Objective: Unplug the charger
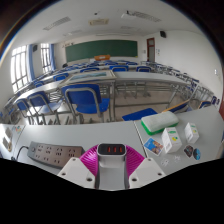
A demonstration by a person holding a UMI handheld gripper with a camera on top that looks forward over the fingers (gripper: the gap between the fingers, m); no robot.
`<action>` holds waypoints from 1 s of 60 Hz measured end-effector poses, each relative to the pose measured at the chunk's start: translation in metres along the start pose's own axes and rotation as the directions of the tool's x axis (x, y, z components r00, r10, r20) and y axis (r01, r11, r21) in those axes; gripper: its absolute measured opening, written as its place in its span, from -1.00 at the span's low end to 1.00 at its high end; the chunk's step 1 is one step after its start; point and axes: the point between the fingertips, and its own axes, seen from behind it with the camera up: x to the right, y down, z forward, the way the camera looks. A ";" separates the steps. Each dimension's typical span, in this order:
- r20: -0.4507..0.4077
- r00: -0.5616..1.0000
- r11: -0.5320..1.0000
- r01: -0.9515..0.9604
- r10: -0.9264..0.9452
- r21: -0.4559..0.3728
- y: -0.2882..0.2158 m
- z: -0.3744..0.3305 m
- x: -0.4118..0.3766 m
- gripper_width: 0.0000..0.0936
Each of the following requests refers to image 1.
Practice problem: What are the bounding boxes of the ceiling lights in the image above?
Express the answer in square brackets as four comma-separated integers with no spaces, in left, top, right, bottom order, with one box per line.
[42,10,163,38]

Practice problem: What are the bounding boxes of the colourful small cards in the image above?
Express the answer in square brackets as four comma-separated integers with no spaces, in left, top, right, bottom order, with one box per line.
[12,124,24,134]

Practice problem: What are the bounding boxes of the wooden lectern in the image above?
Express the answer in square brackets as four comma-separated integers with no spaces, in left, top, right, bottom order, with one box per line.
[93,54,111,62]

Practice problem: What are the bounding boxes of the dark sticker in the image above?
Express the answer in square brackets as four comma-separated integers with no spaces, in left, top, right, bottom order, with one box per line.
[183,144,195,158]

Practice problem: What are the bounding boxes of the white box with green print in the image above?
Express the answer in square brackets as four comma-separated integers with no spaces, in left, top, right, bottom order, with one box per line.
[161,126,183,154]

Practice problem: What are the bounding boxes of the large window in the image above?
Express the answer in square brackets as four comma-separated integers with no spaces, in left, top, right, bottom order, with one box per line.
[10,45,29,93]

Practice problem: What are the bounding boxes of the ceiling projector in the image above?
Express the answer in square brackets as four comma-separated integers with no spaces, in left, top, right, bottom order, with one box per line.
[120,11,138,20]

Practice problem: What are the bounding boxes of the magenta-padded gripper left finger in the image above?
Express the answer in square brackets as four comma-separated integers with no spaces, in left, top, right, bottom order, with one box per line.
[57,144,100,189]

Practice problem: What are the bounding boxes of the ceiling air conditioner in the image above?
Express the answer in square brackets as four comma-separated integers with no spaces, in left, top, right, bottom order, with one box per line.
[88,18,110,27]

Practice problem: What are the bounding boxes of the brown door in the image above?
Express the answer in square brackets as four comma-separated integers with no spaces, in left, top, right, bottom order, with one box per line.
[218,96,224,121]
[146,37,156,63]

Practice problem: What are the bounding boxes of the blue card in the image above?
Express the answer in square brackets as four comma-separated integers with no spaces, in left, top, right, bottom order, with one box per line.
[143,137,164,157]

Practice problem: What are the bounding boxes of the green and white flat box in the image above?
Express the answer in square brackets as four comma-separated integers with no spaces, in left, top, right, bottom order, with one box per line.
[140,110,180,136]

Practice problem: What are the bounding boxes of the narrow window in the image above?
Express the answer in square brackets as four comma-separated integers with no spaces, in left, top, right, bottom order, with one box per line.
[40,43,51,74]

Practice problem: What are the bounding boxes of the dark power strip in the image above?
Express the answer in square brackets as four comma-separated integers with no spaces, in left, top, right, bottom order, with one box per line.
[26,141,85,169]

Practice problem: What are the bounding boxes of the blue classroom chairs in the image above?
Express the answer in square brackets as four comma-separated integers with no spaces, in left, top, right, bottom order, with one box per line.
[0,59,221,126]

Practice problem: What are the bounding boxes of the grey classroom desks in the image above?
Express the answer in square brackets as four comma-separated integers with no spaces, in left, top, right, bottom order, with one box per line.
[6,61,214,124]

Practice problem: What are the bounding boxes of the blue round sticker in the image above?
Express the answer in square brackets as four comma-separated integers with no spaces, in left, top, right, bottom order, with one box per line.
[192,147,202,161]

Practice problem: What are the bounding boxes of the green chalkboard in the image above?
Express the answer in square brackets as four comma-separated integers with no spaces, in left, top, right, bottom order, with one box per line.
[65,39,139,63]

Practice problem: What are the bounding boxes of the blue curtain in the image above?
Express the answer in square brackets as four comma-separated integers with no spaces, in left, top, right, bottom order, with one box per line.
[49,43,56,71]
[27,44,36,81]

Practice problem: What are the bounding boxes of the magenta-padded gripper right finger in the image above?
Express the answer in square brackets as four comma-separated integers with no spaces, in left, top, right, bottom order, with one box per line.
[125,145,167,190]

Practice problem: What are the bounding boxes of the black power cable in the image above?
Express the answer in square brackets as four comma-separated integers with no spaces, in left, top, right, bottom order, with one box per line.
[11,145,30,162]

